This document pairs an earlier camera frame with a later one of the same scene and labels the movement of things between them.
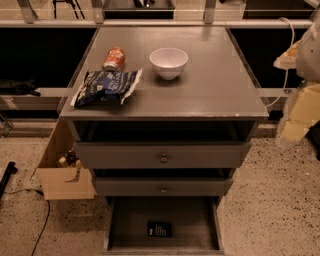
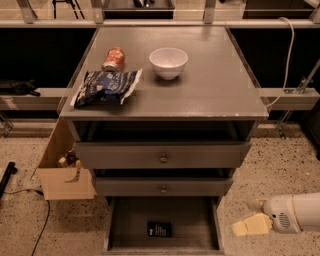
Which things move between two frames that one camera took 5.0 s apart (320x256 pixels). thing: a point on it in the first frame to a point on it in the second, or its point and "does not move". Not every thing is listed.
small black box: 159,229 does not move
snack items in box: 72,158 does not move
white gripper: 310,56 to 279,213
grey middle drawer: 162,186 does not move
